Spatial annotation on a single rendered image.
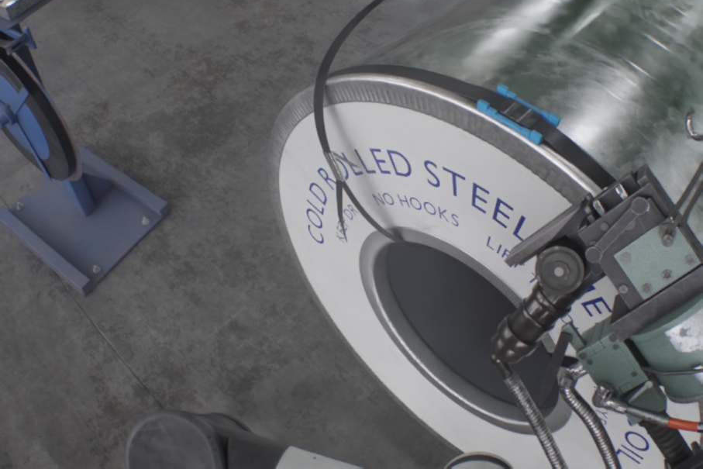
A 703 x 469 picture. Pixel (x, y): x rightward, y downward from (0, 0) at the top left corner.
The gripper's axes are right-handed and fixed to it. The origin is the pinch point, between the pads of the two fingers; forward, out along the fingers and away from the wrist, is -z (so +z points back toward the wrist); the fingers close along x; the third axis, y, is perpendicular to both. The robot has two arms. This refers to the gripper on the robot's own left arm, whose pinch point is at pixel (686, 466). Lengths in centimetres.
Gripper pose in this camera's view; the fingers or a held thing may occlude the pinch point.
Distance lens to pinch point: 88.4
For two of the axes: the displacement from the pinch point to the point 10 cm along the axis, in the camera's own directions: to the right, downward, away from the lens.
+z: -3.3, 1.3, -9.3
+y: 6.0, 8.0, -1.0
